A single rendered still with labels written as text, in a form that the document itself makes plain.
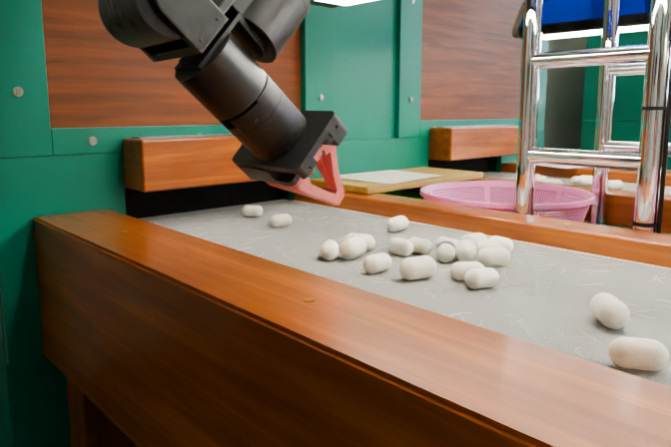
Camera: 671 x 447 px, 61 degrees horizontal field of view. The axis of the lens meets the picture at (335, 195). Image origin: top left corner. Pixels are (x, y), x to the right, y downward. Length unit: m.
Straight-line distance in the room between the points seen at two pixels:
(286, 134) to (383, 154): 0.68
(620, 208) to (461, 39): 0.57
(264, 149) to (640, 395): 0.33
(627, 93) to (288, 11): 2.98
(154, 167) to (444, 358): 0.56
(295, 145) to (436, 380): 0.27
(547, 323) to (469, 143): 0.86
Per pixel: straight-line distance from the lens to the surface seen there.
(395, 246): 0.63
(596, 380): 0.33
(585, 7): 1.19
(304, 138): 0.50
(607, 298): 0.47
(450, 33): 1.36
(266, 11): 0.49
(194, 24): 0.44
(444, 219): 0.79
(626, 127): 3.39
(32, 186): 0.81
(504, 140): 1.41
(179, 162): 0.81
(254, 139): 0.49
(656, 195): 0.73
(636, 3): 1.15
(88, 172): 0.83
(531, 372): 0.32
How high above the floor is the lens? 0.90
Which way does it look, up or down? 9 degrees down
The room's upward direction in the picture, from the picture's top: straight up
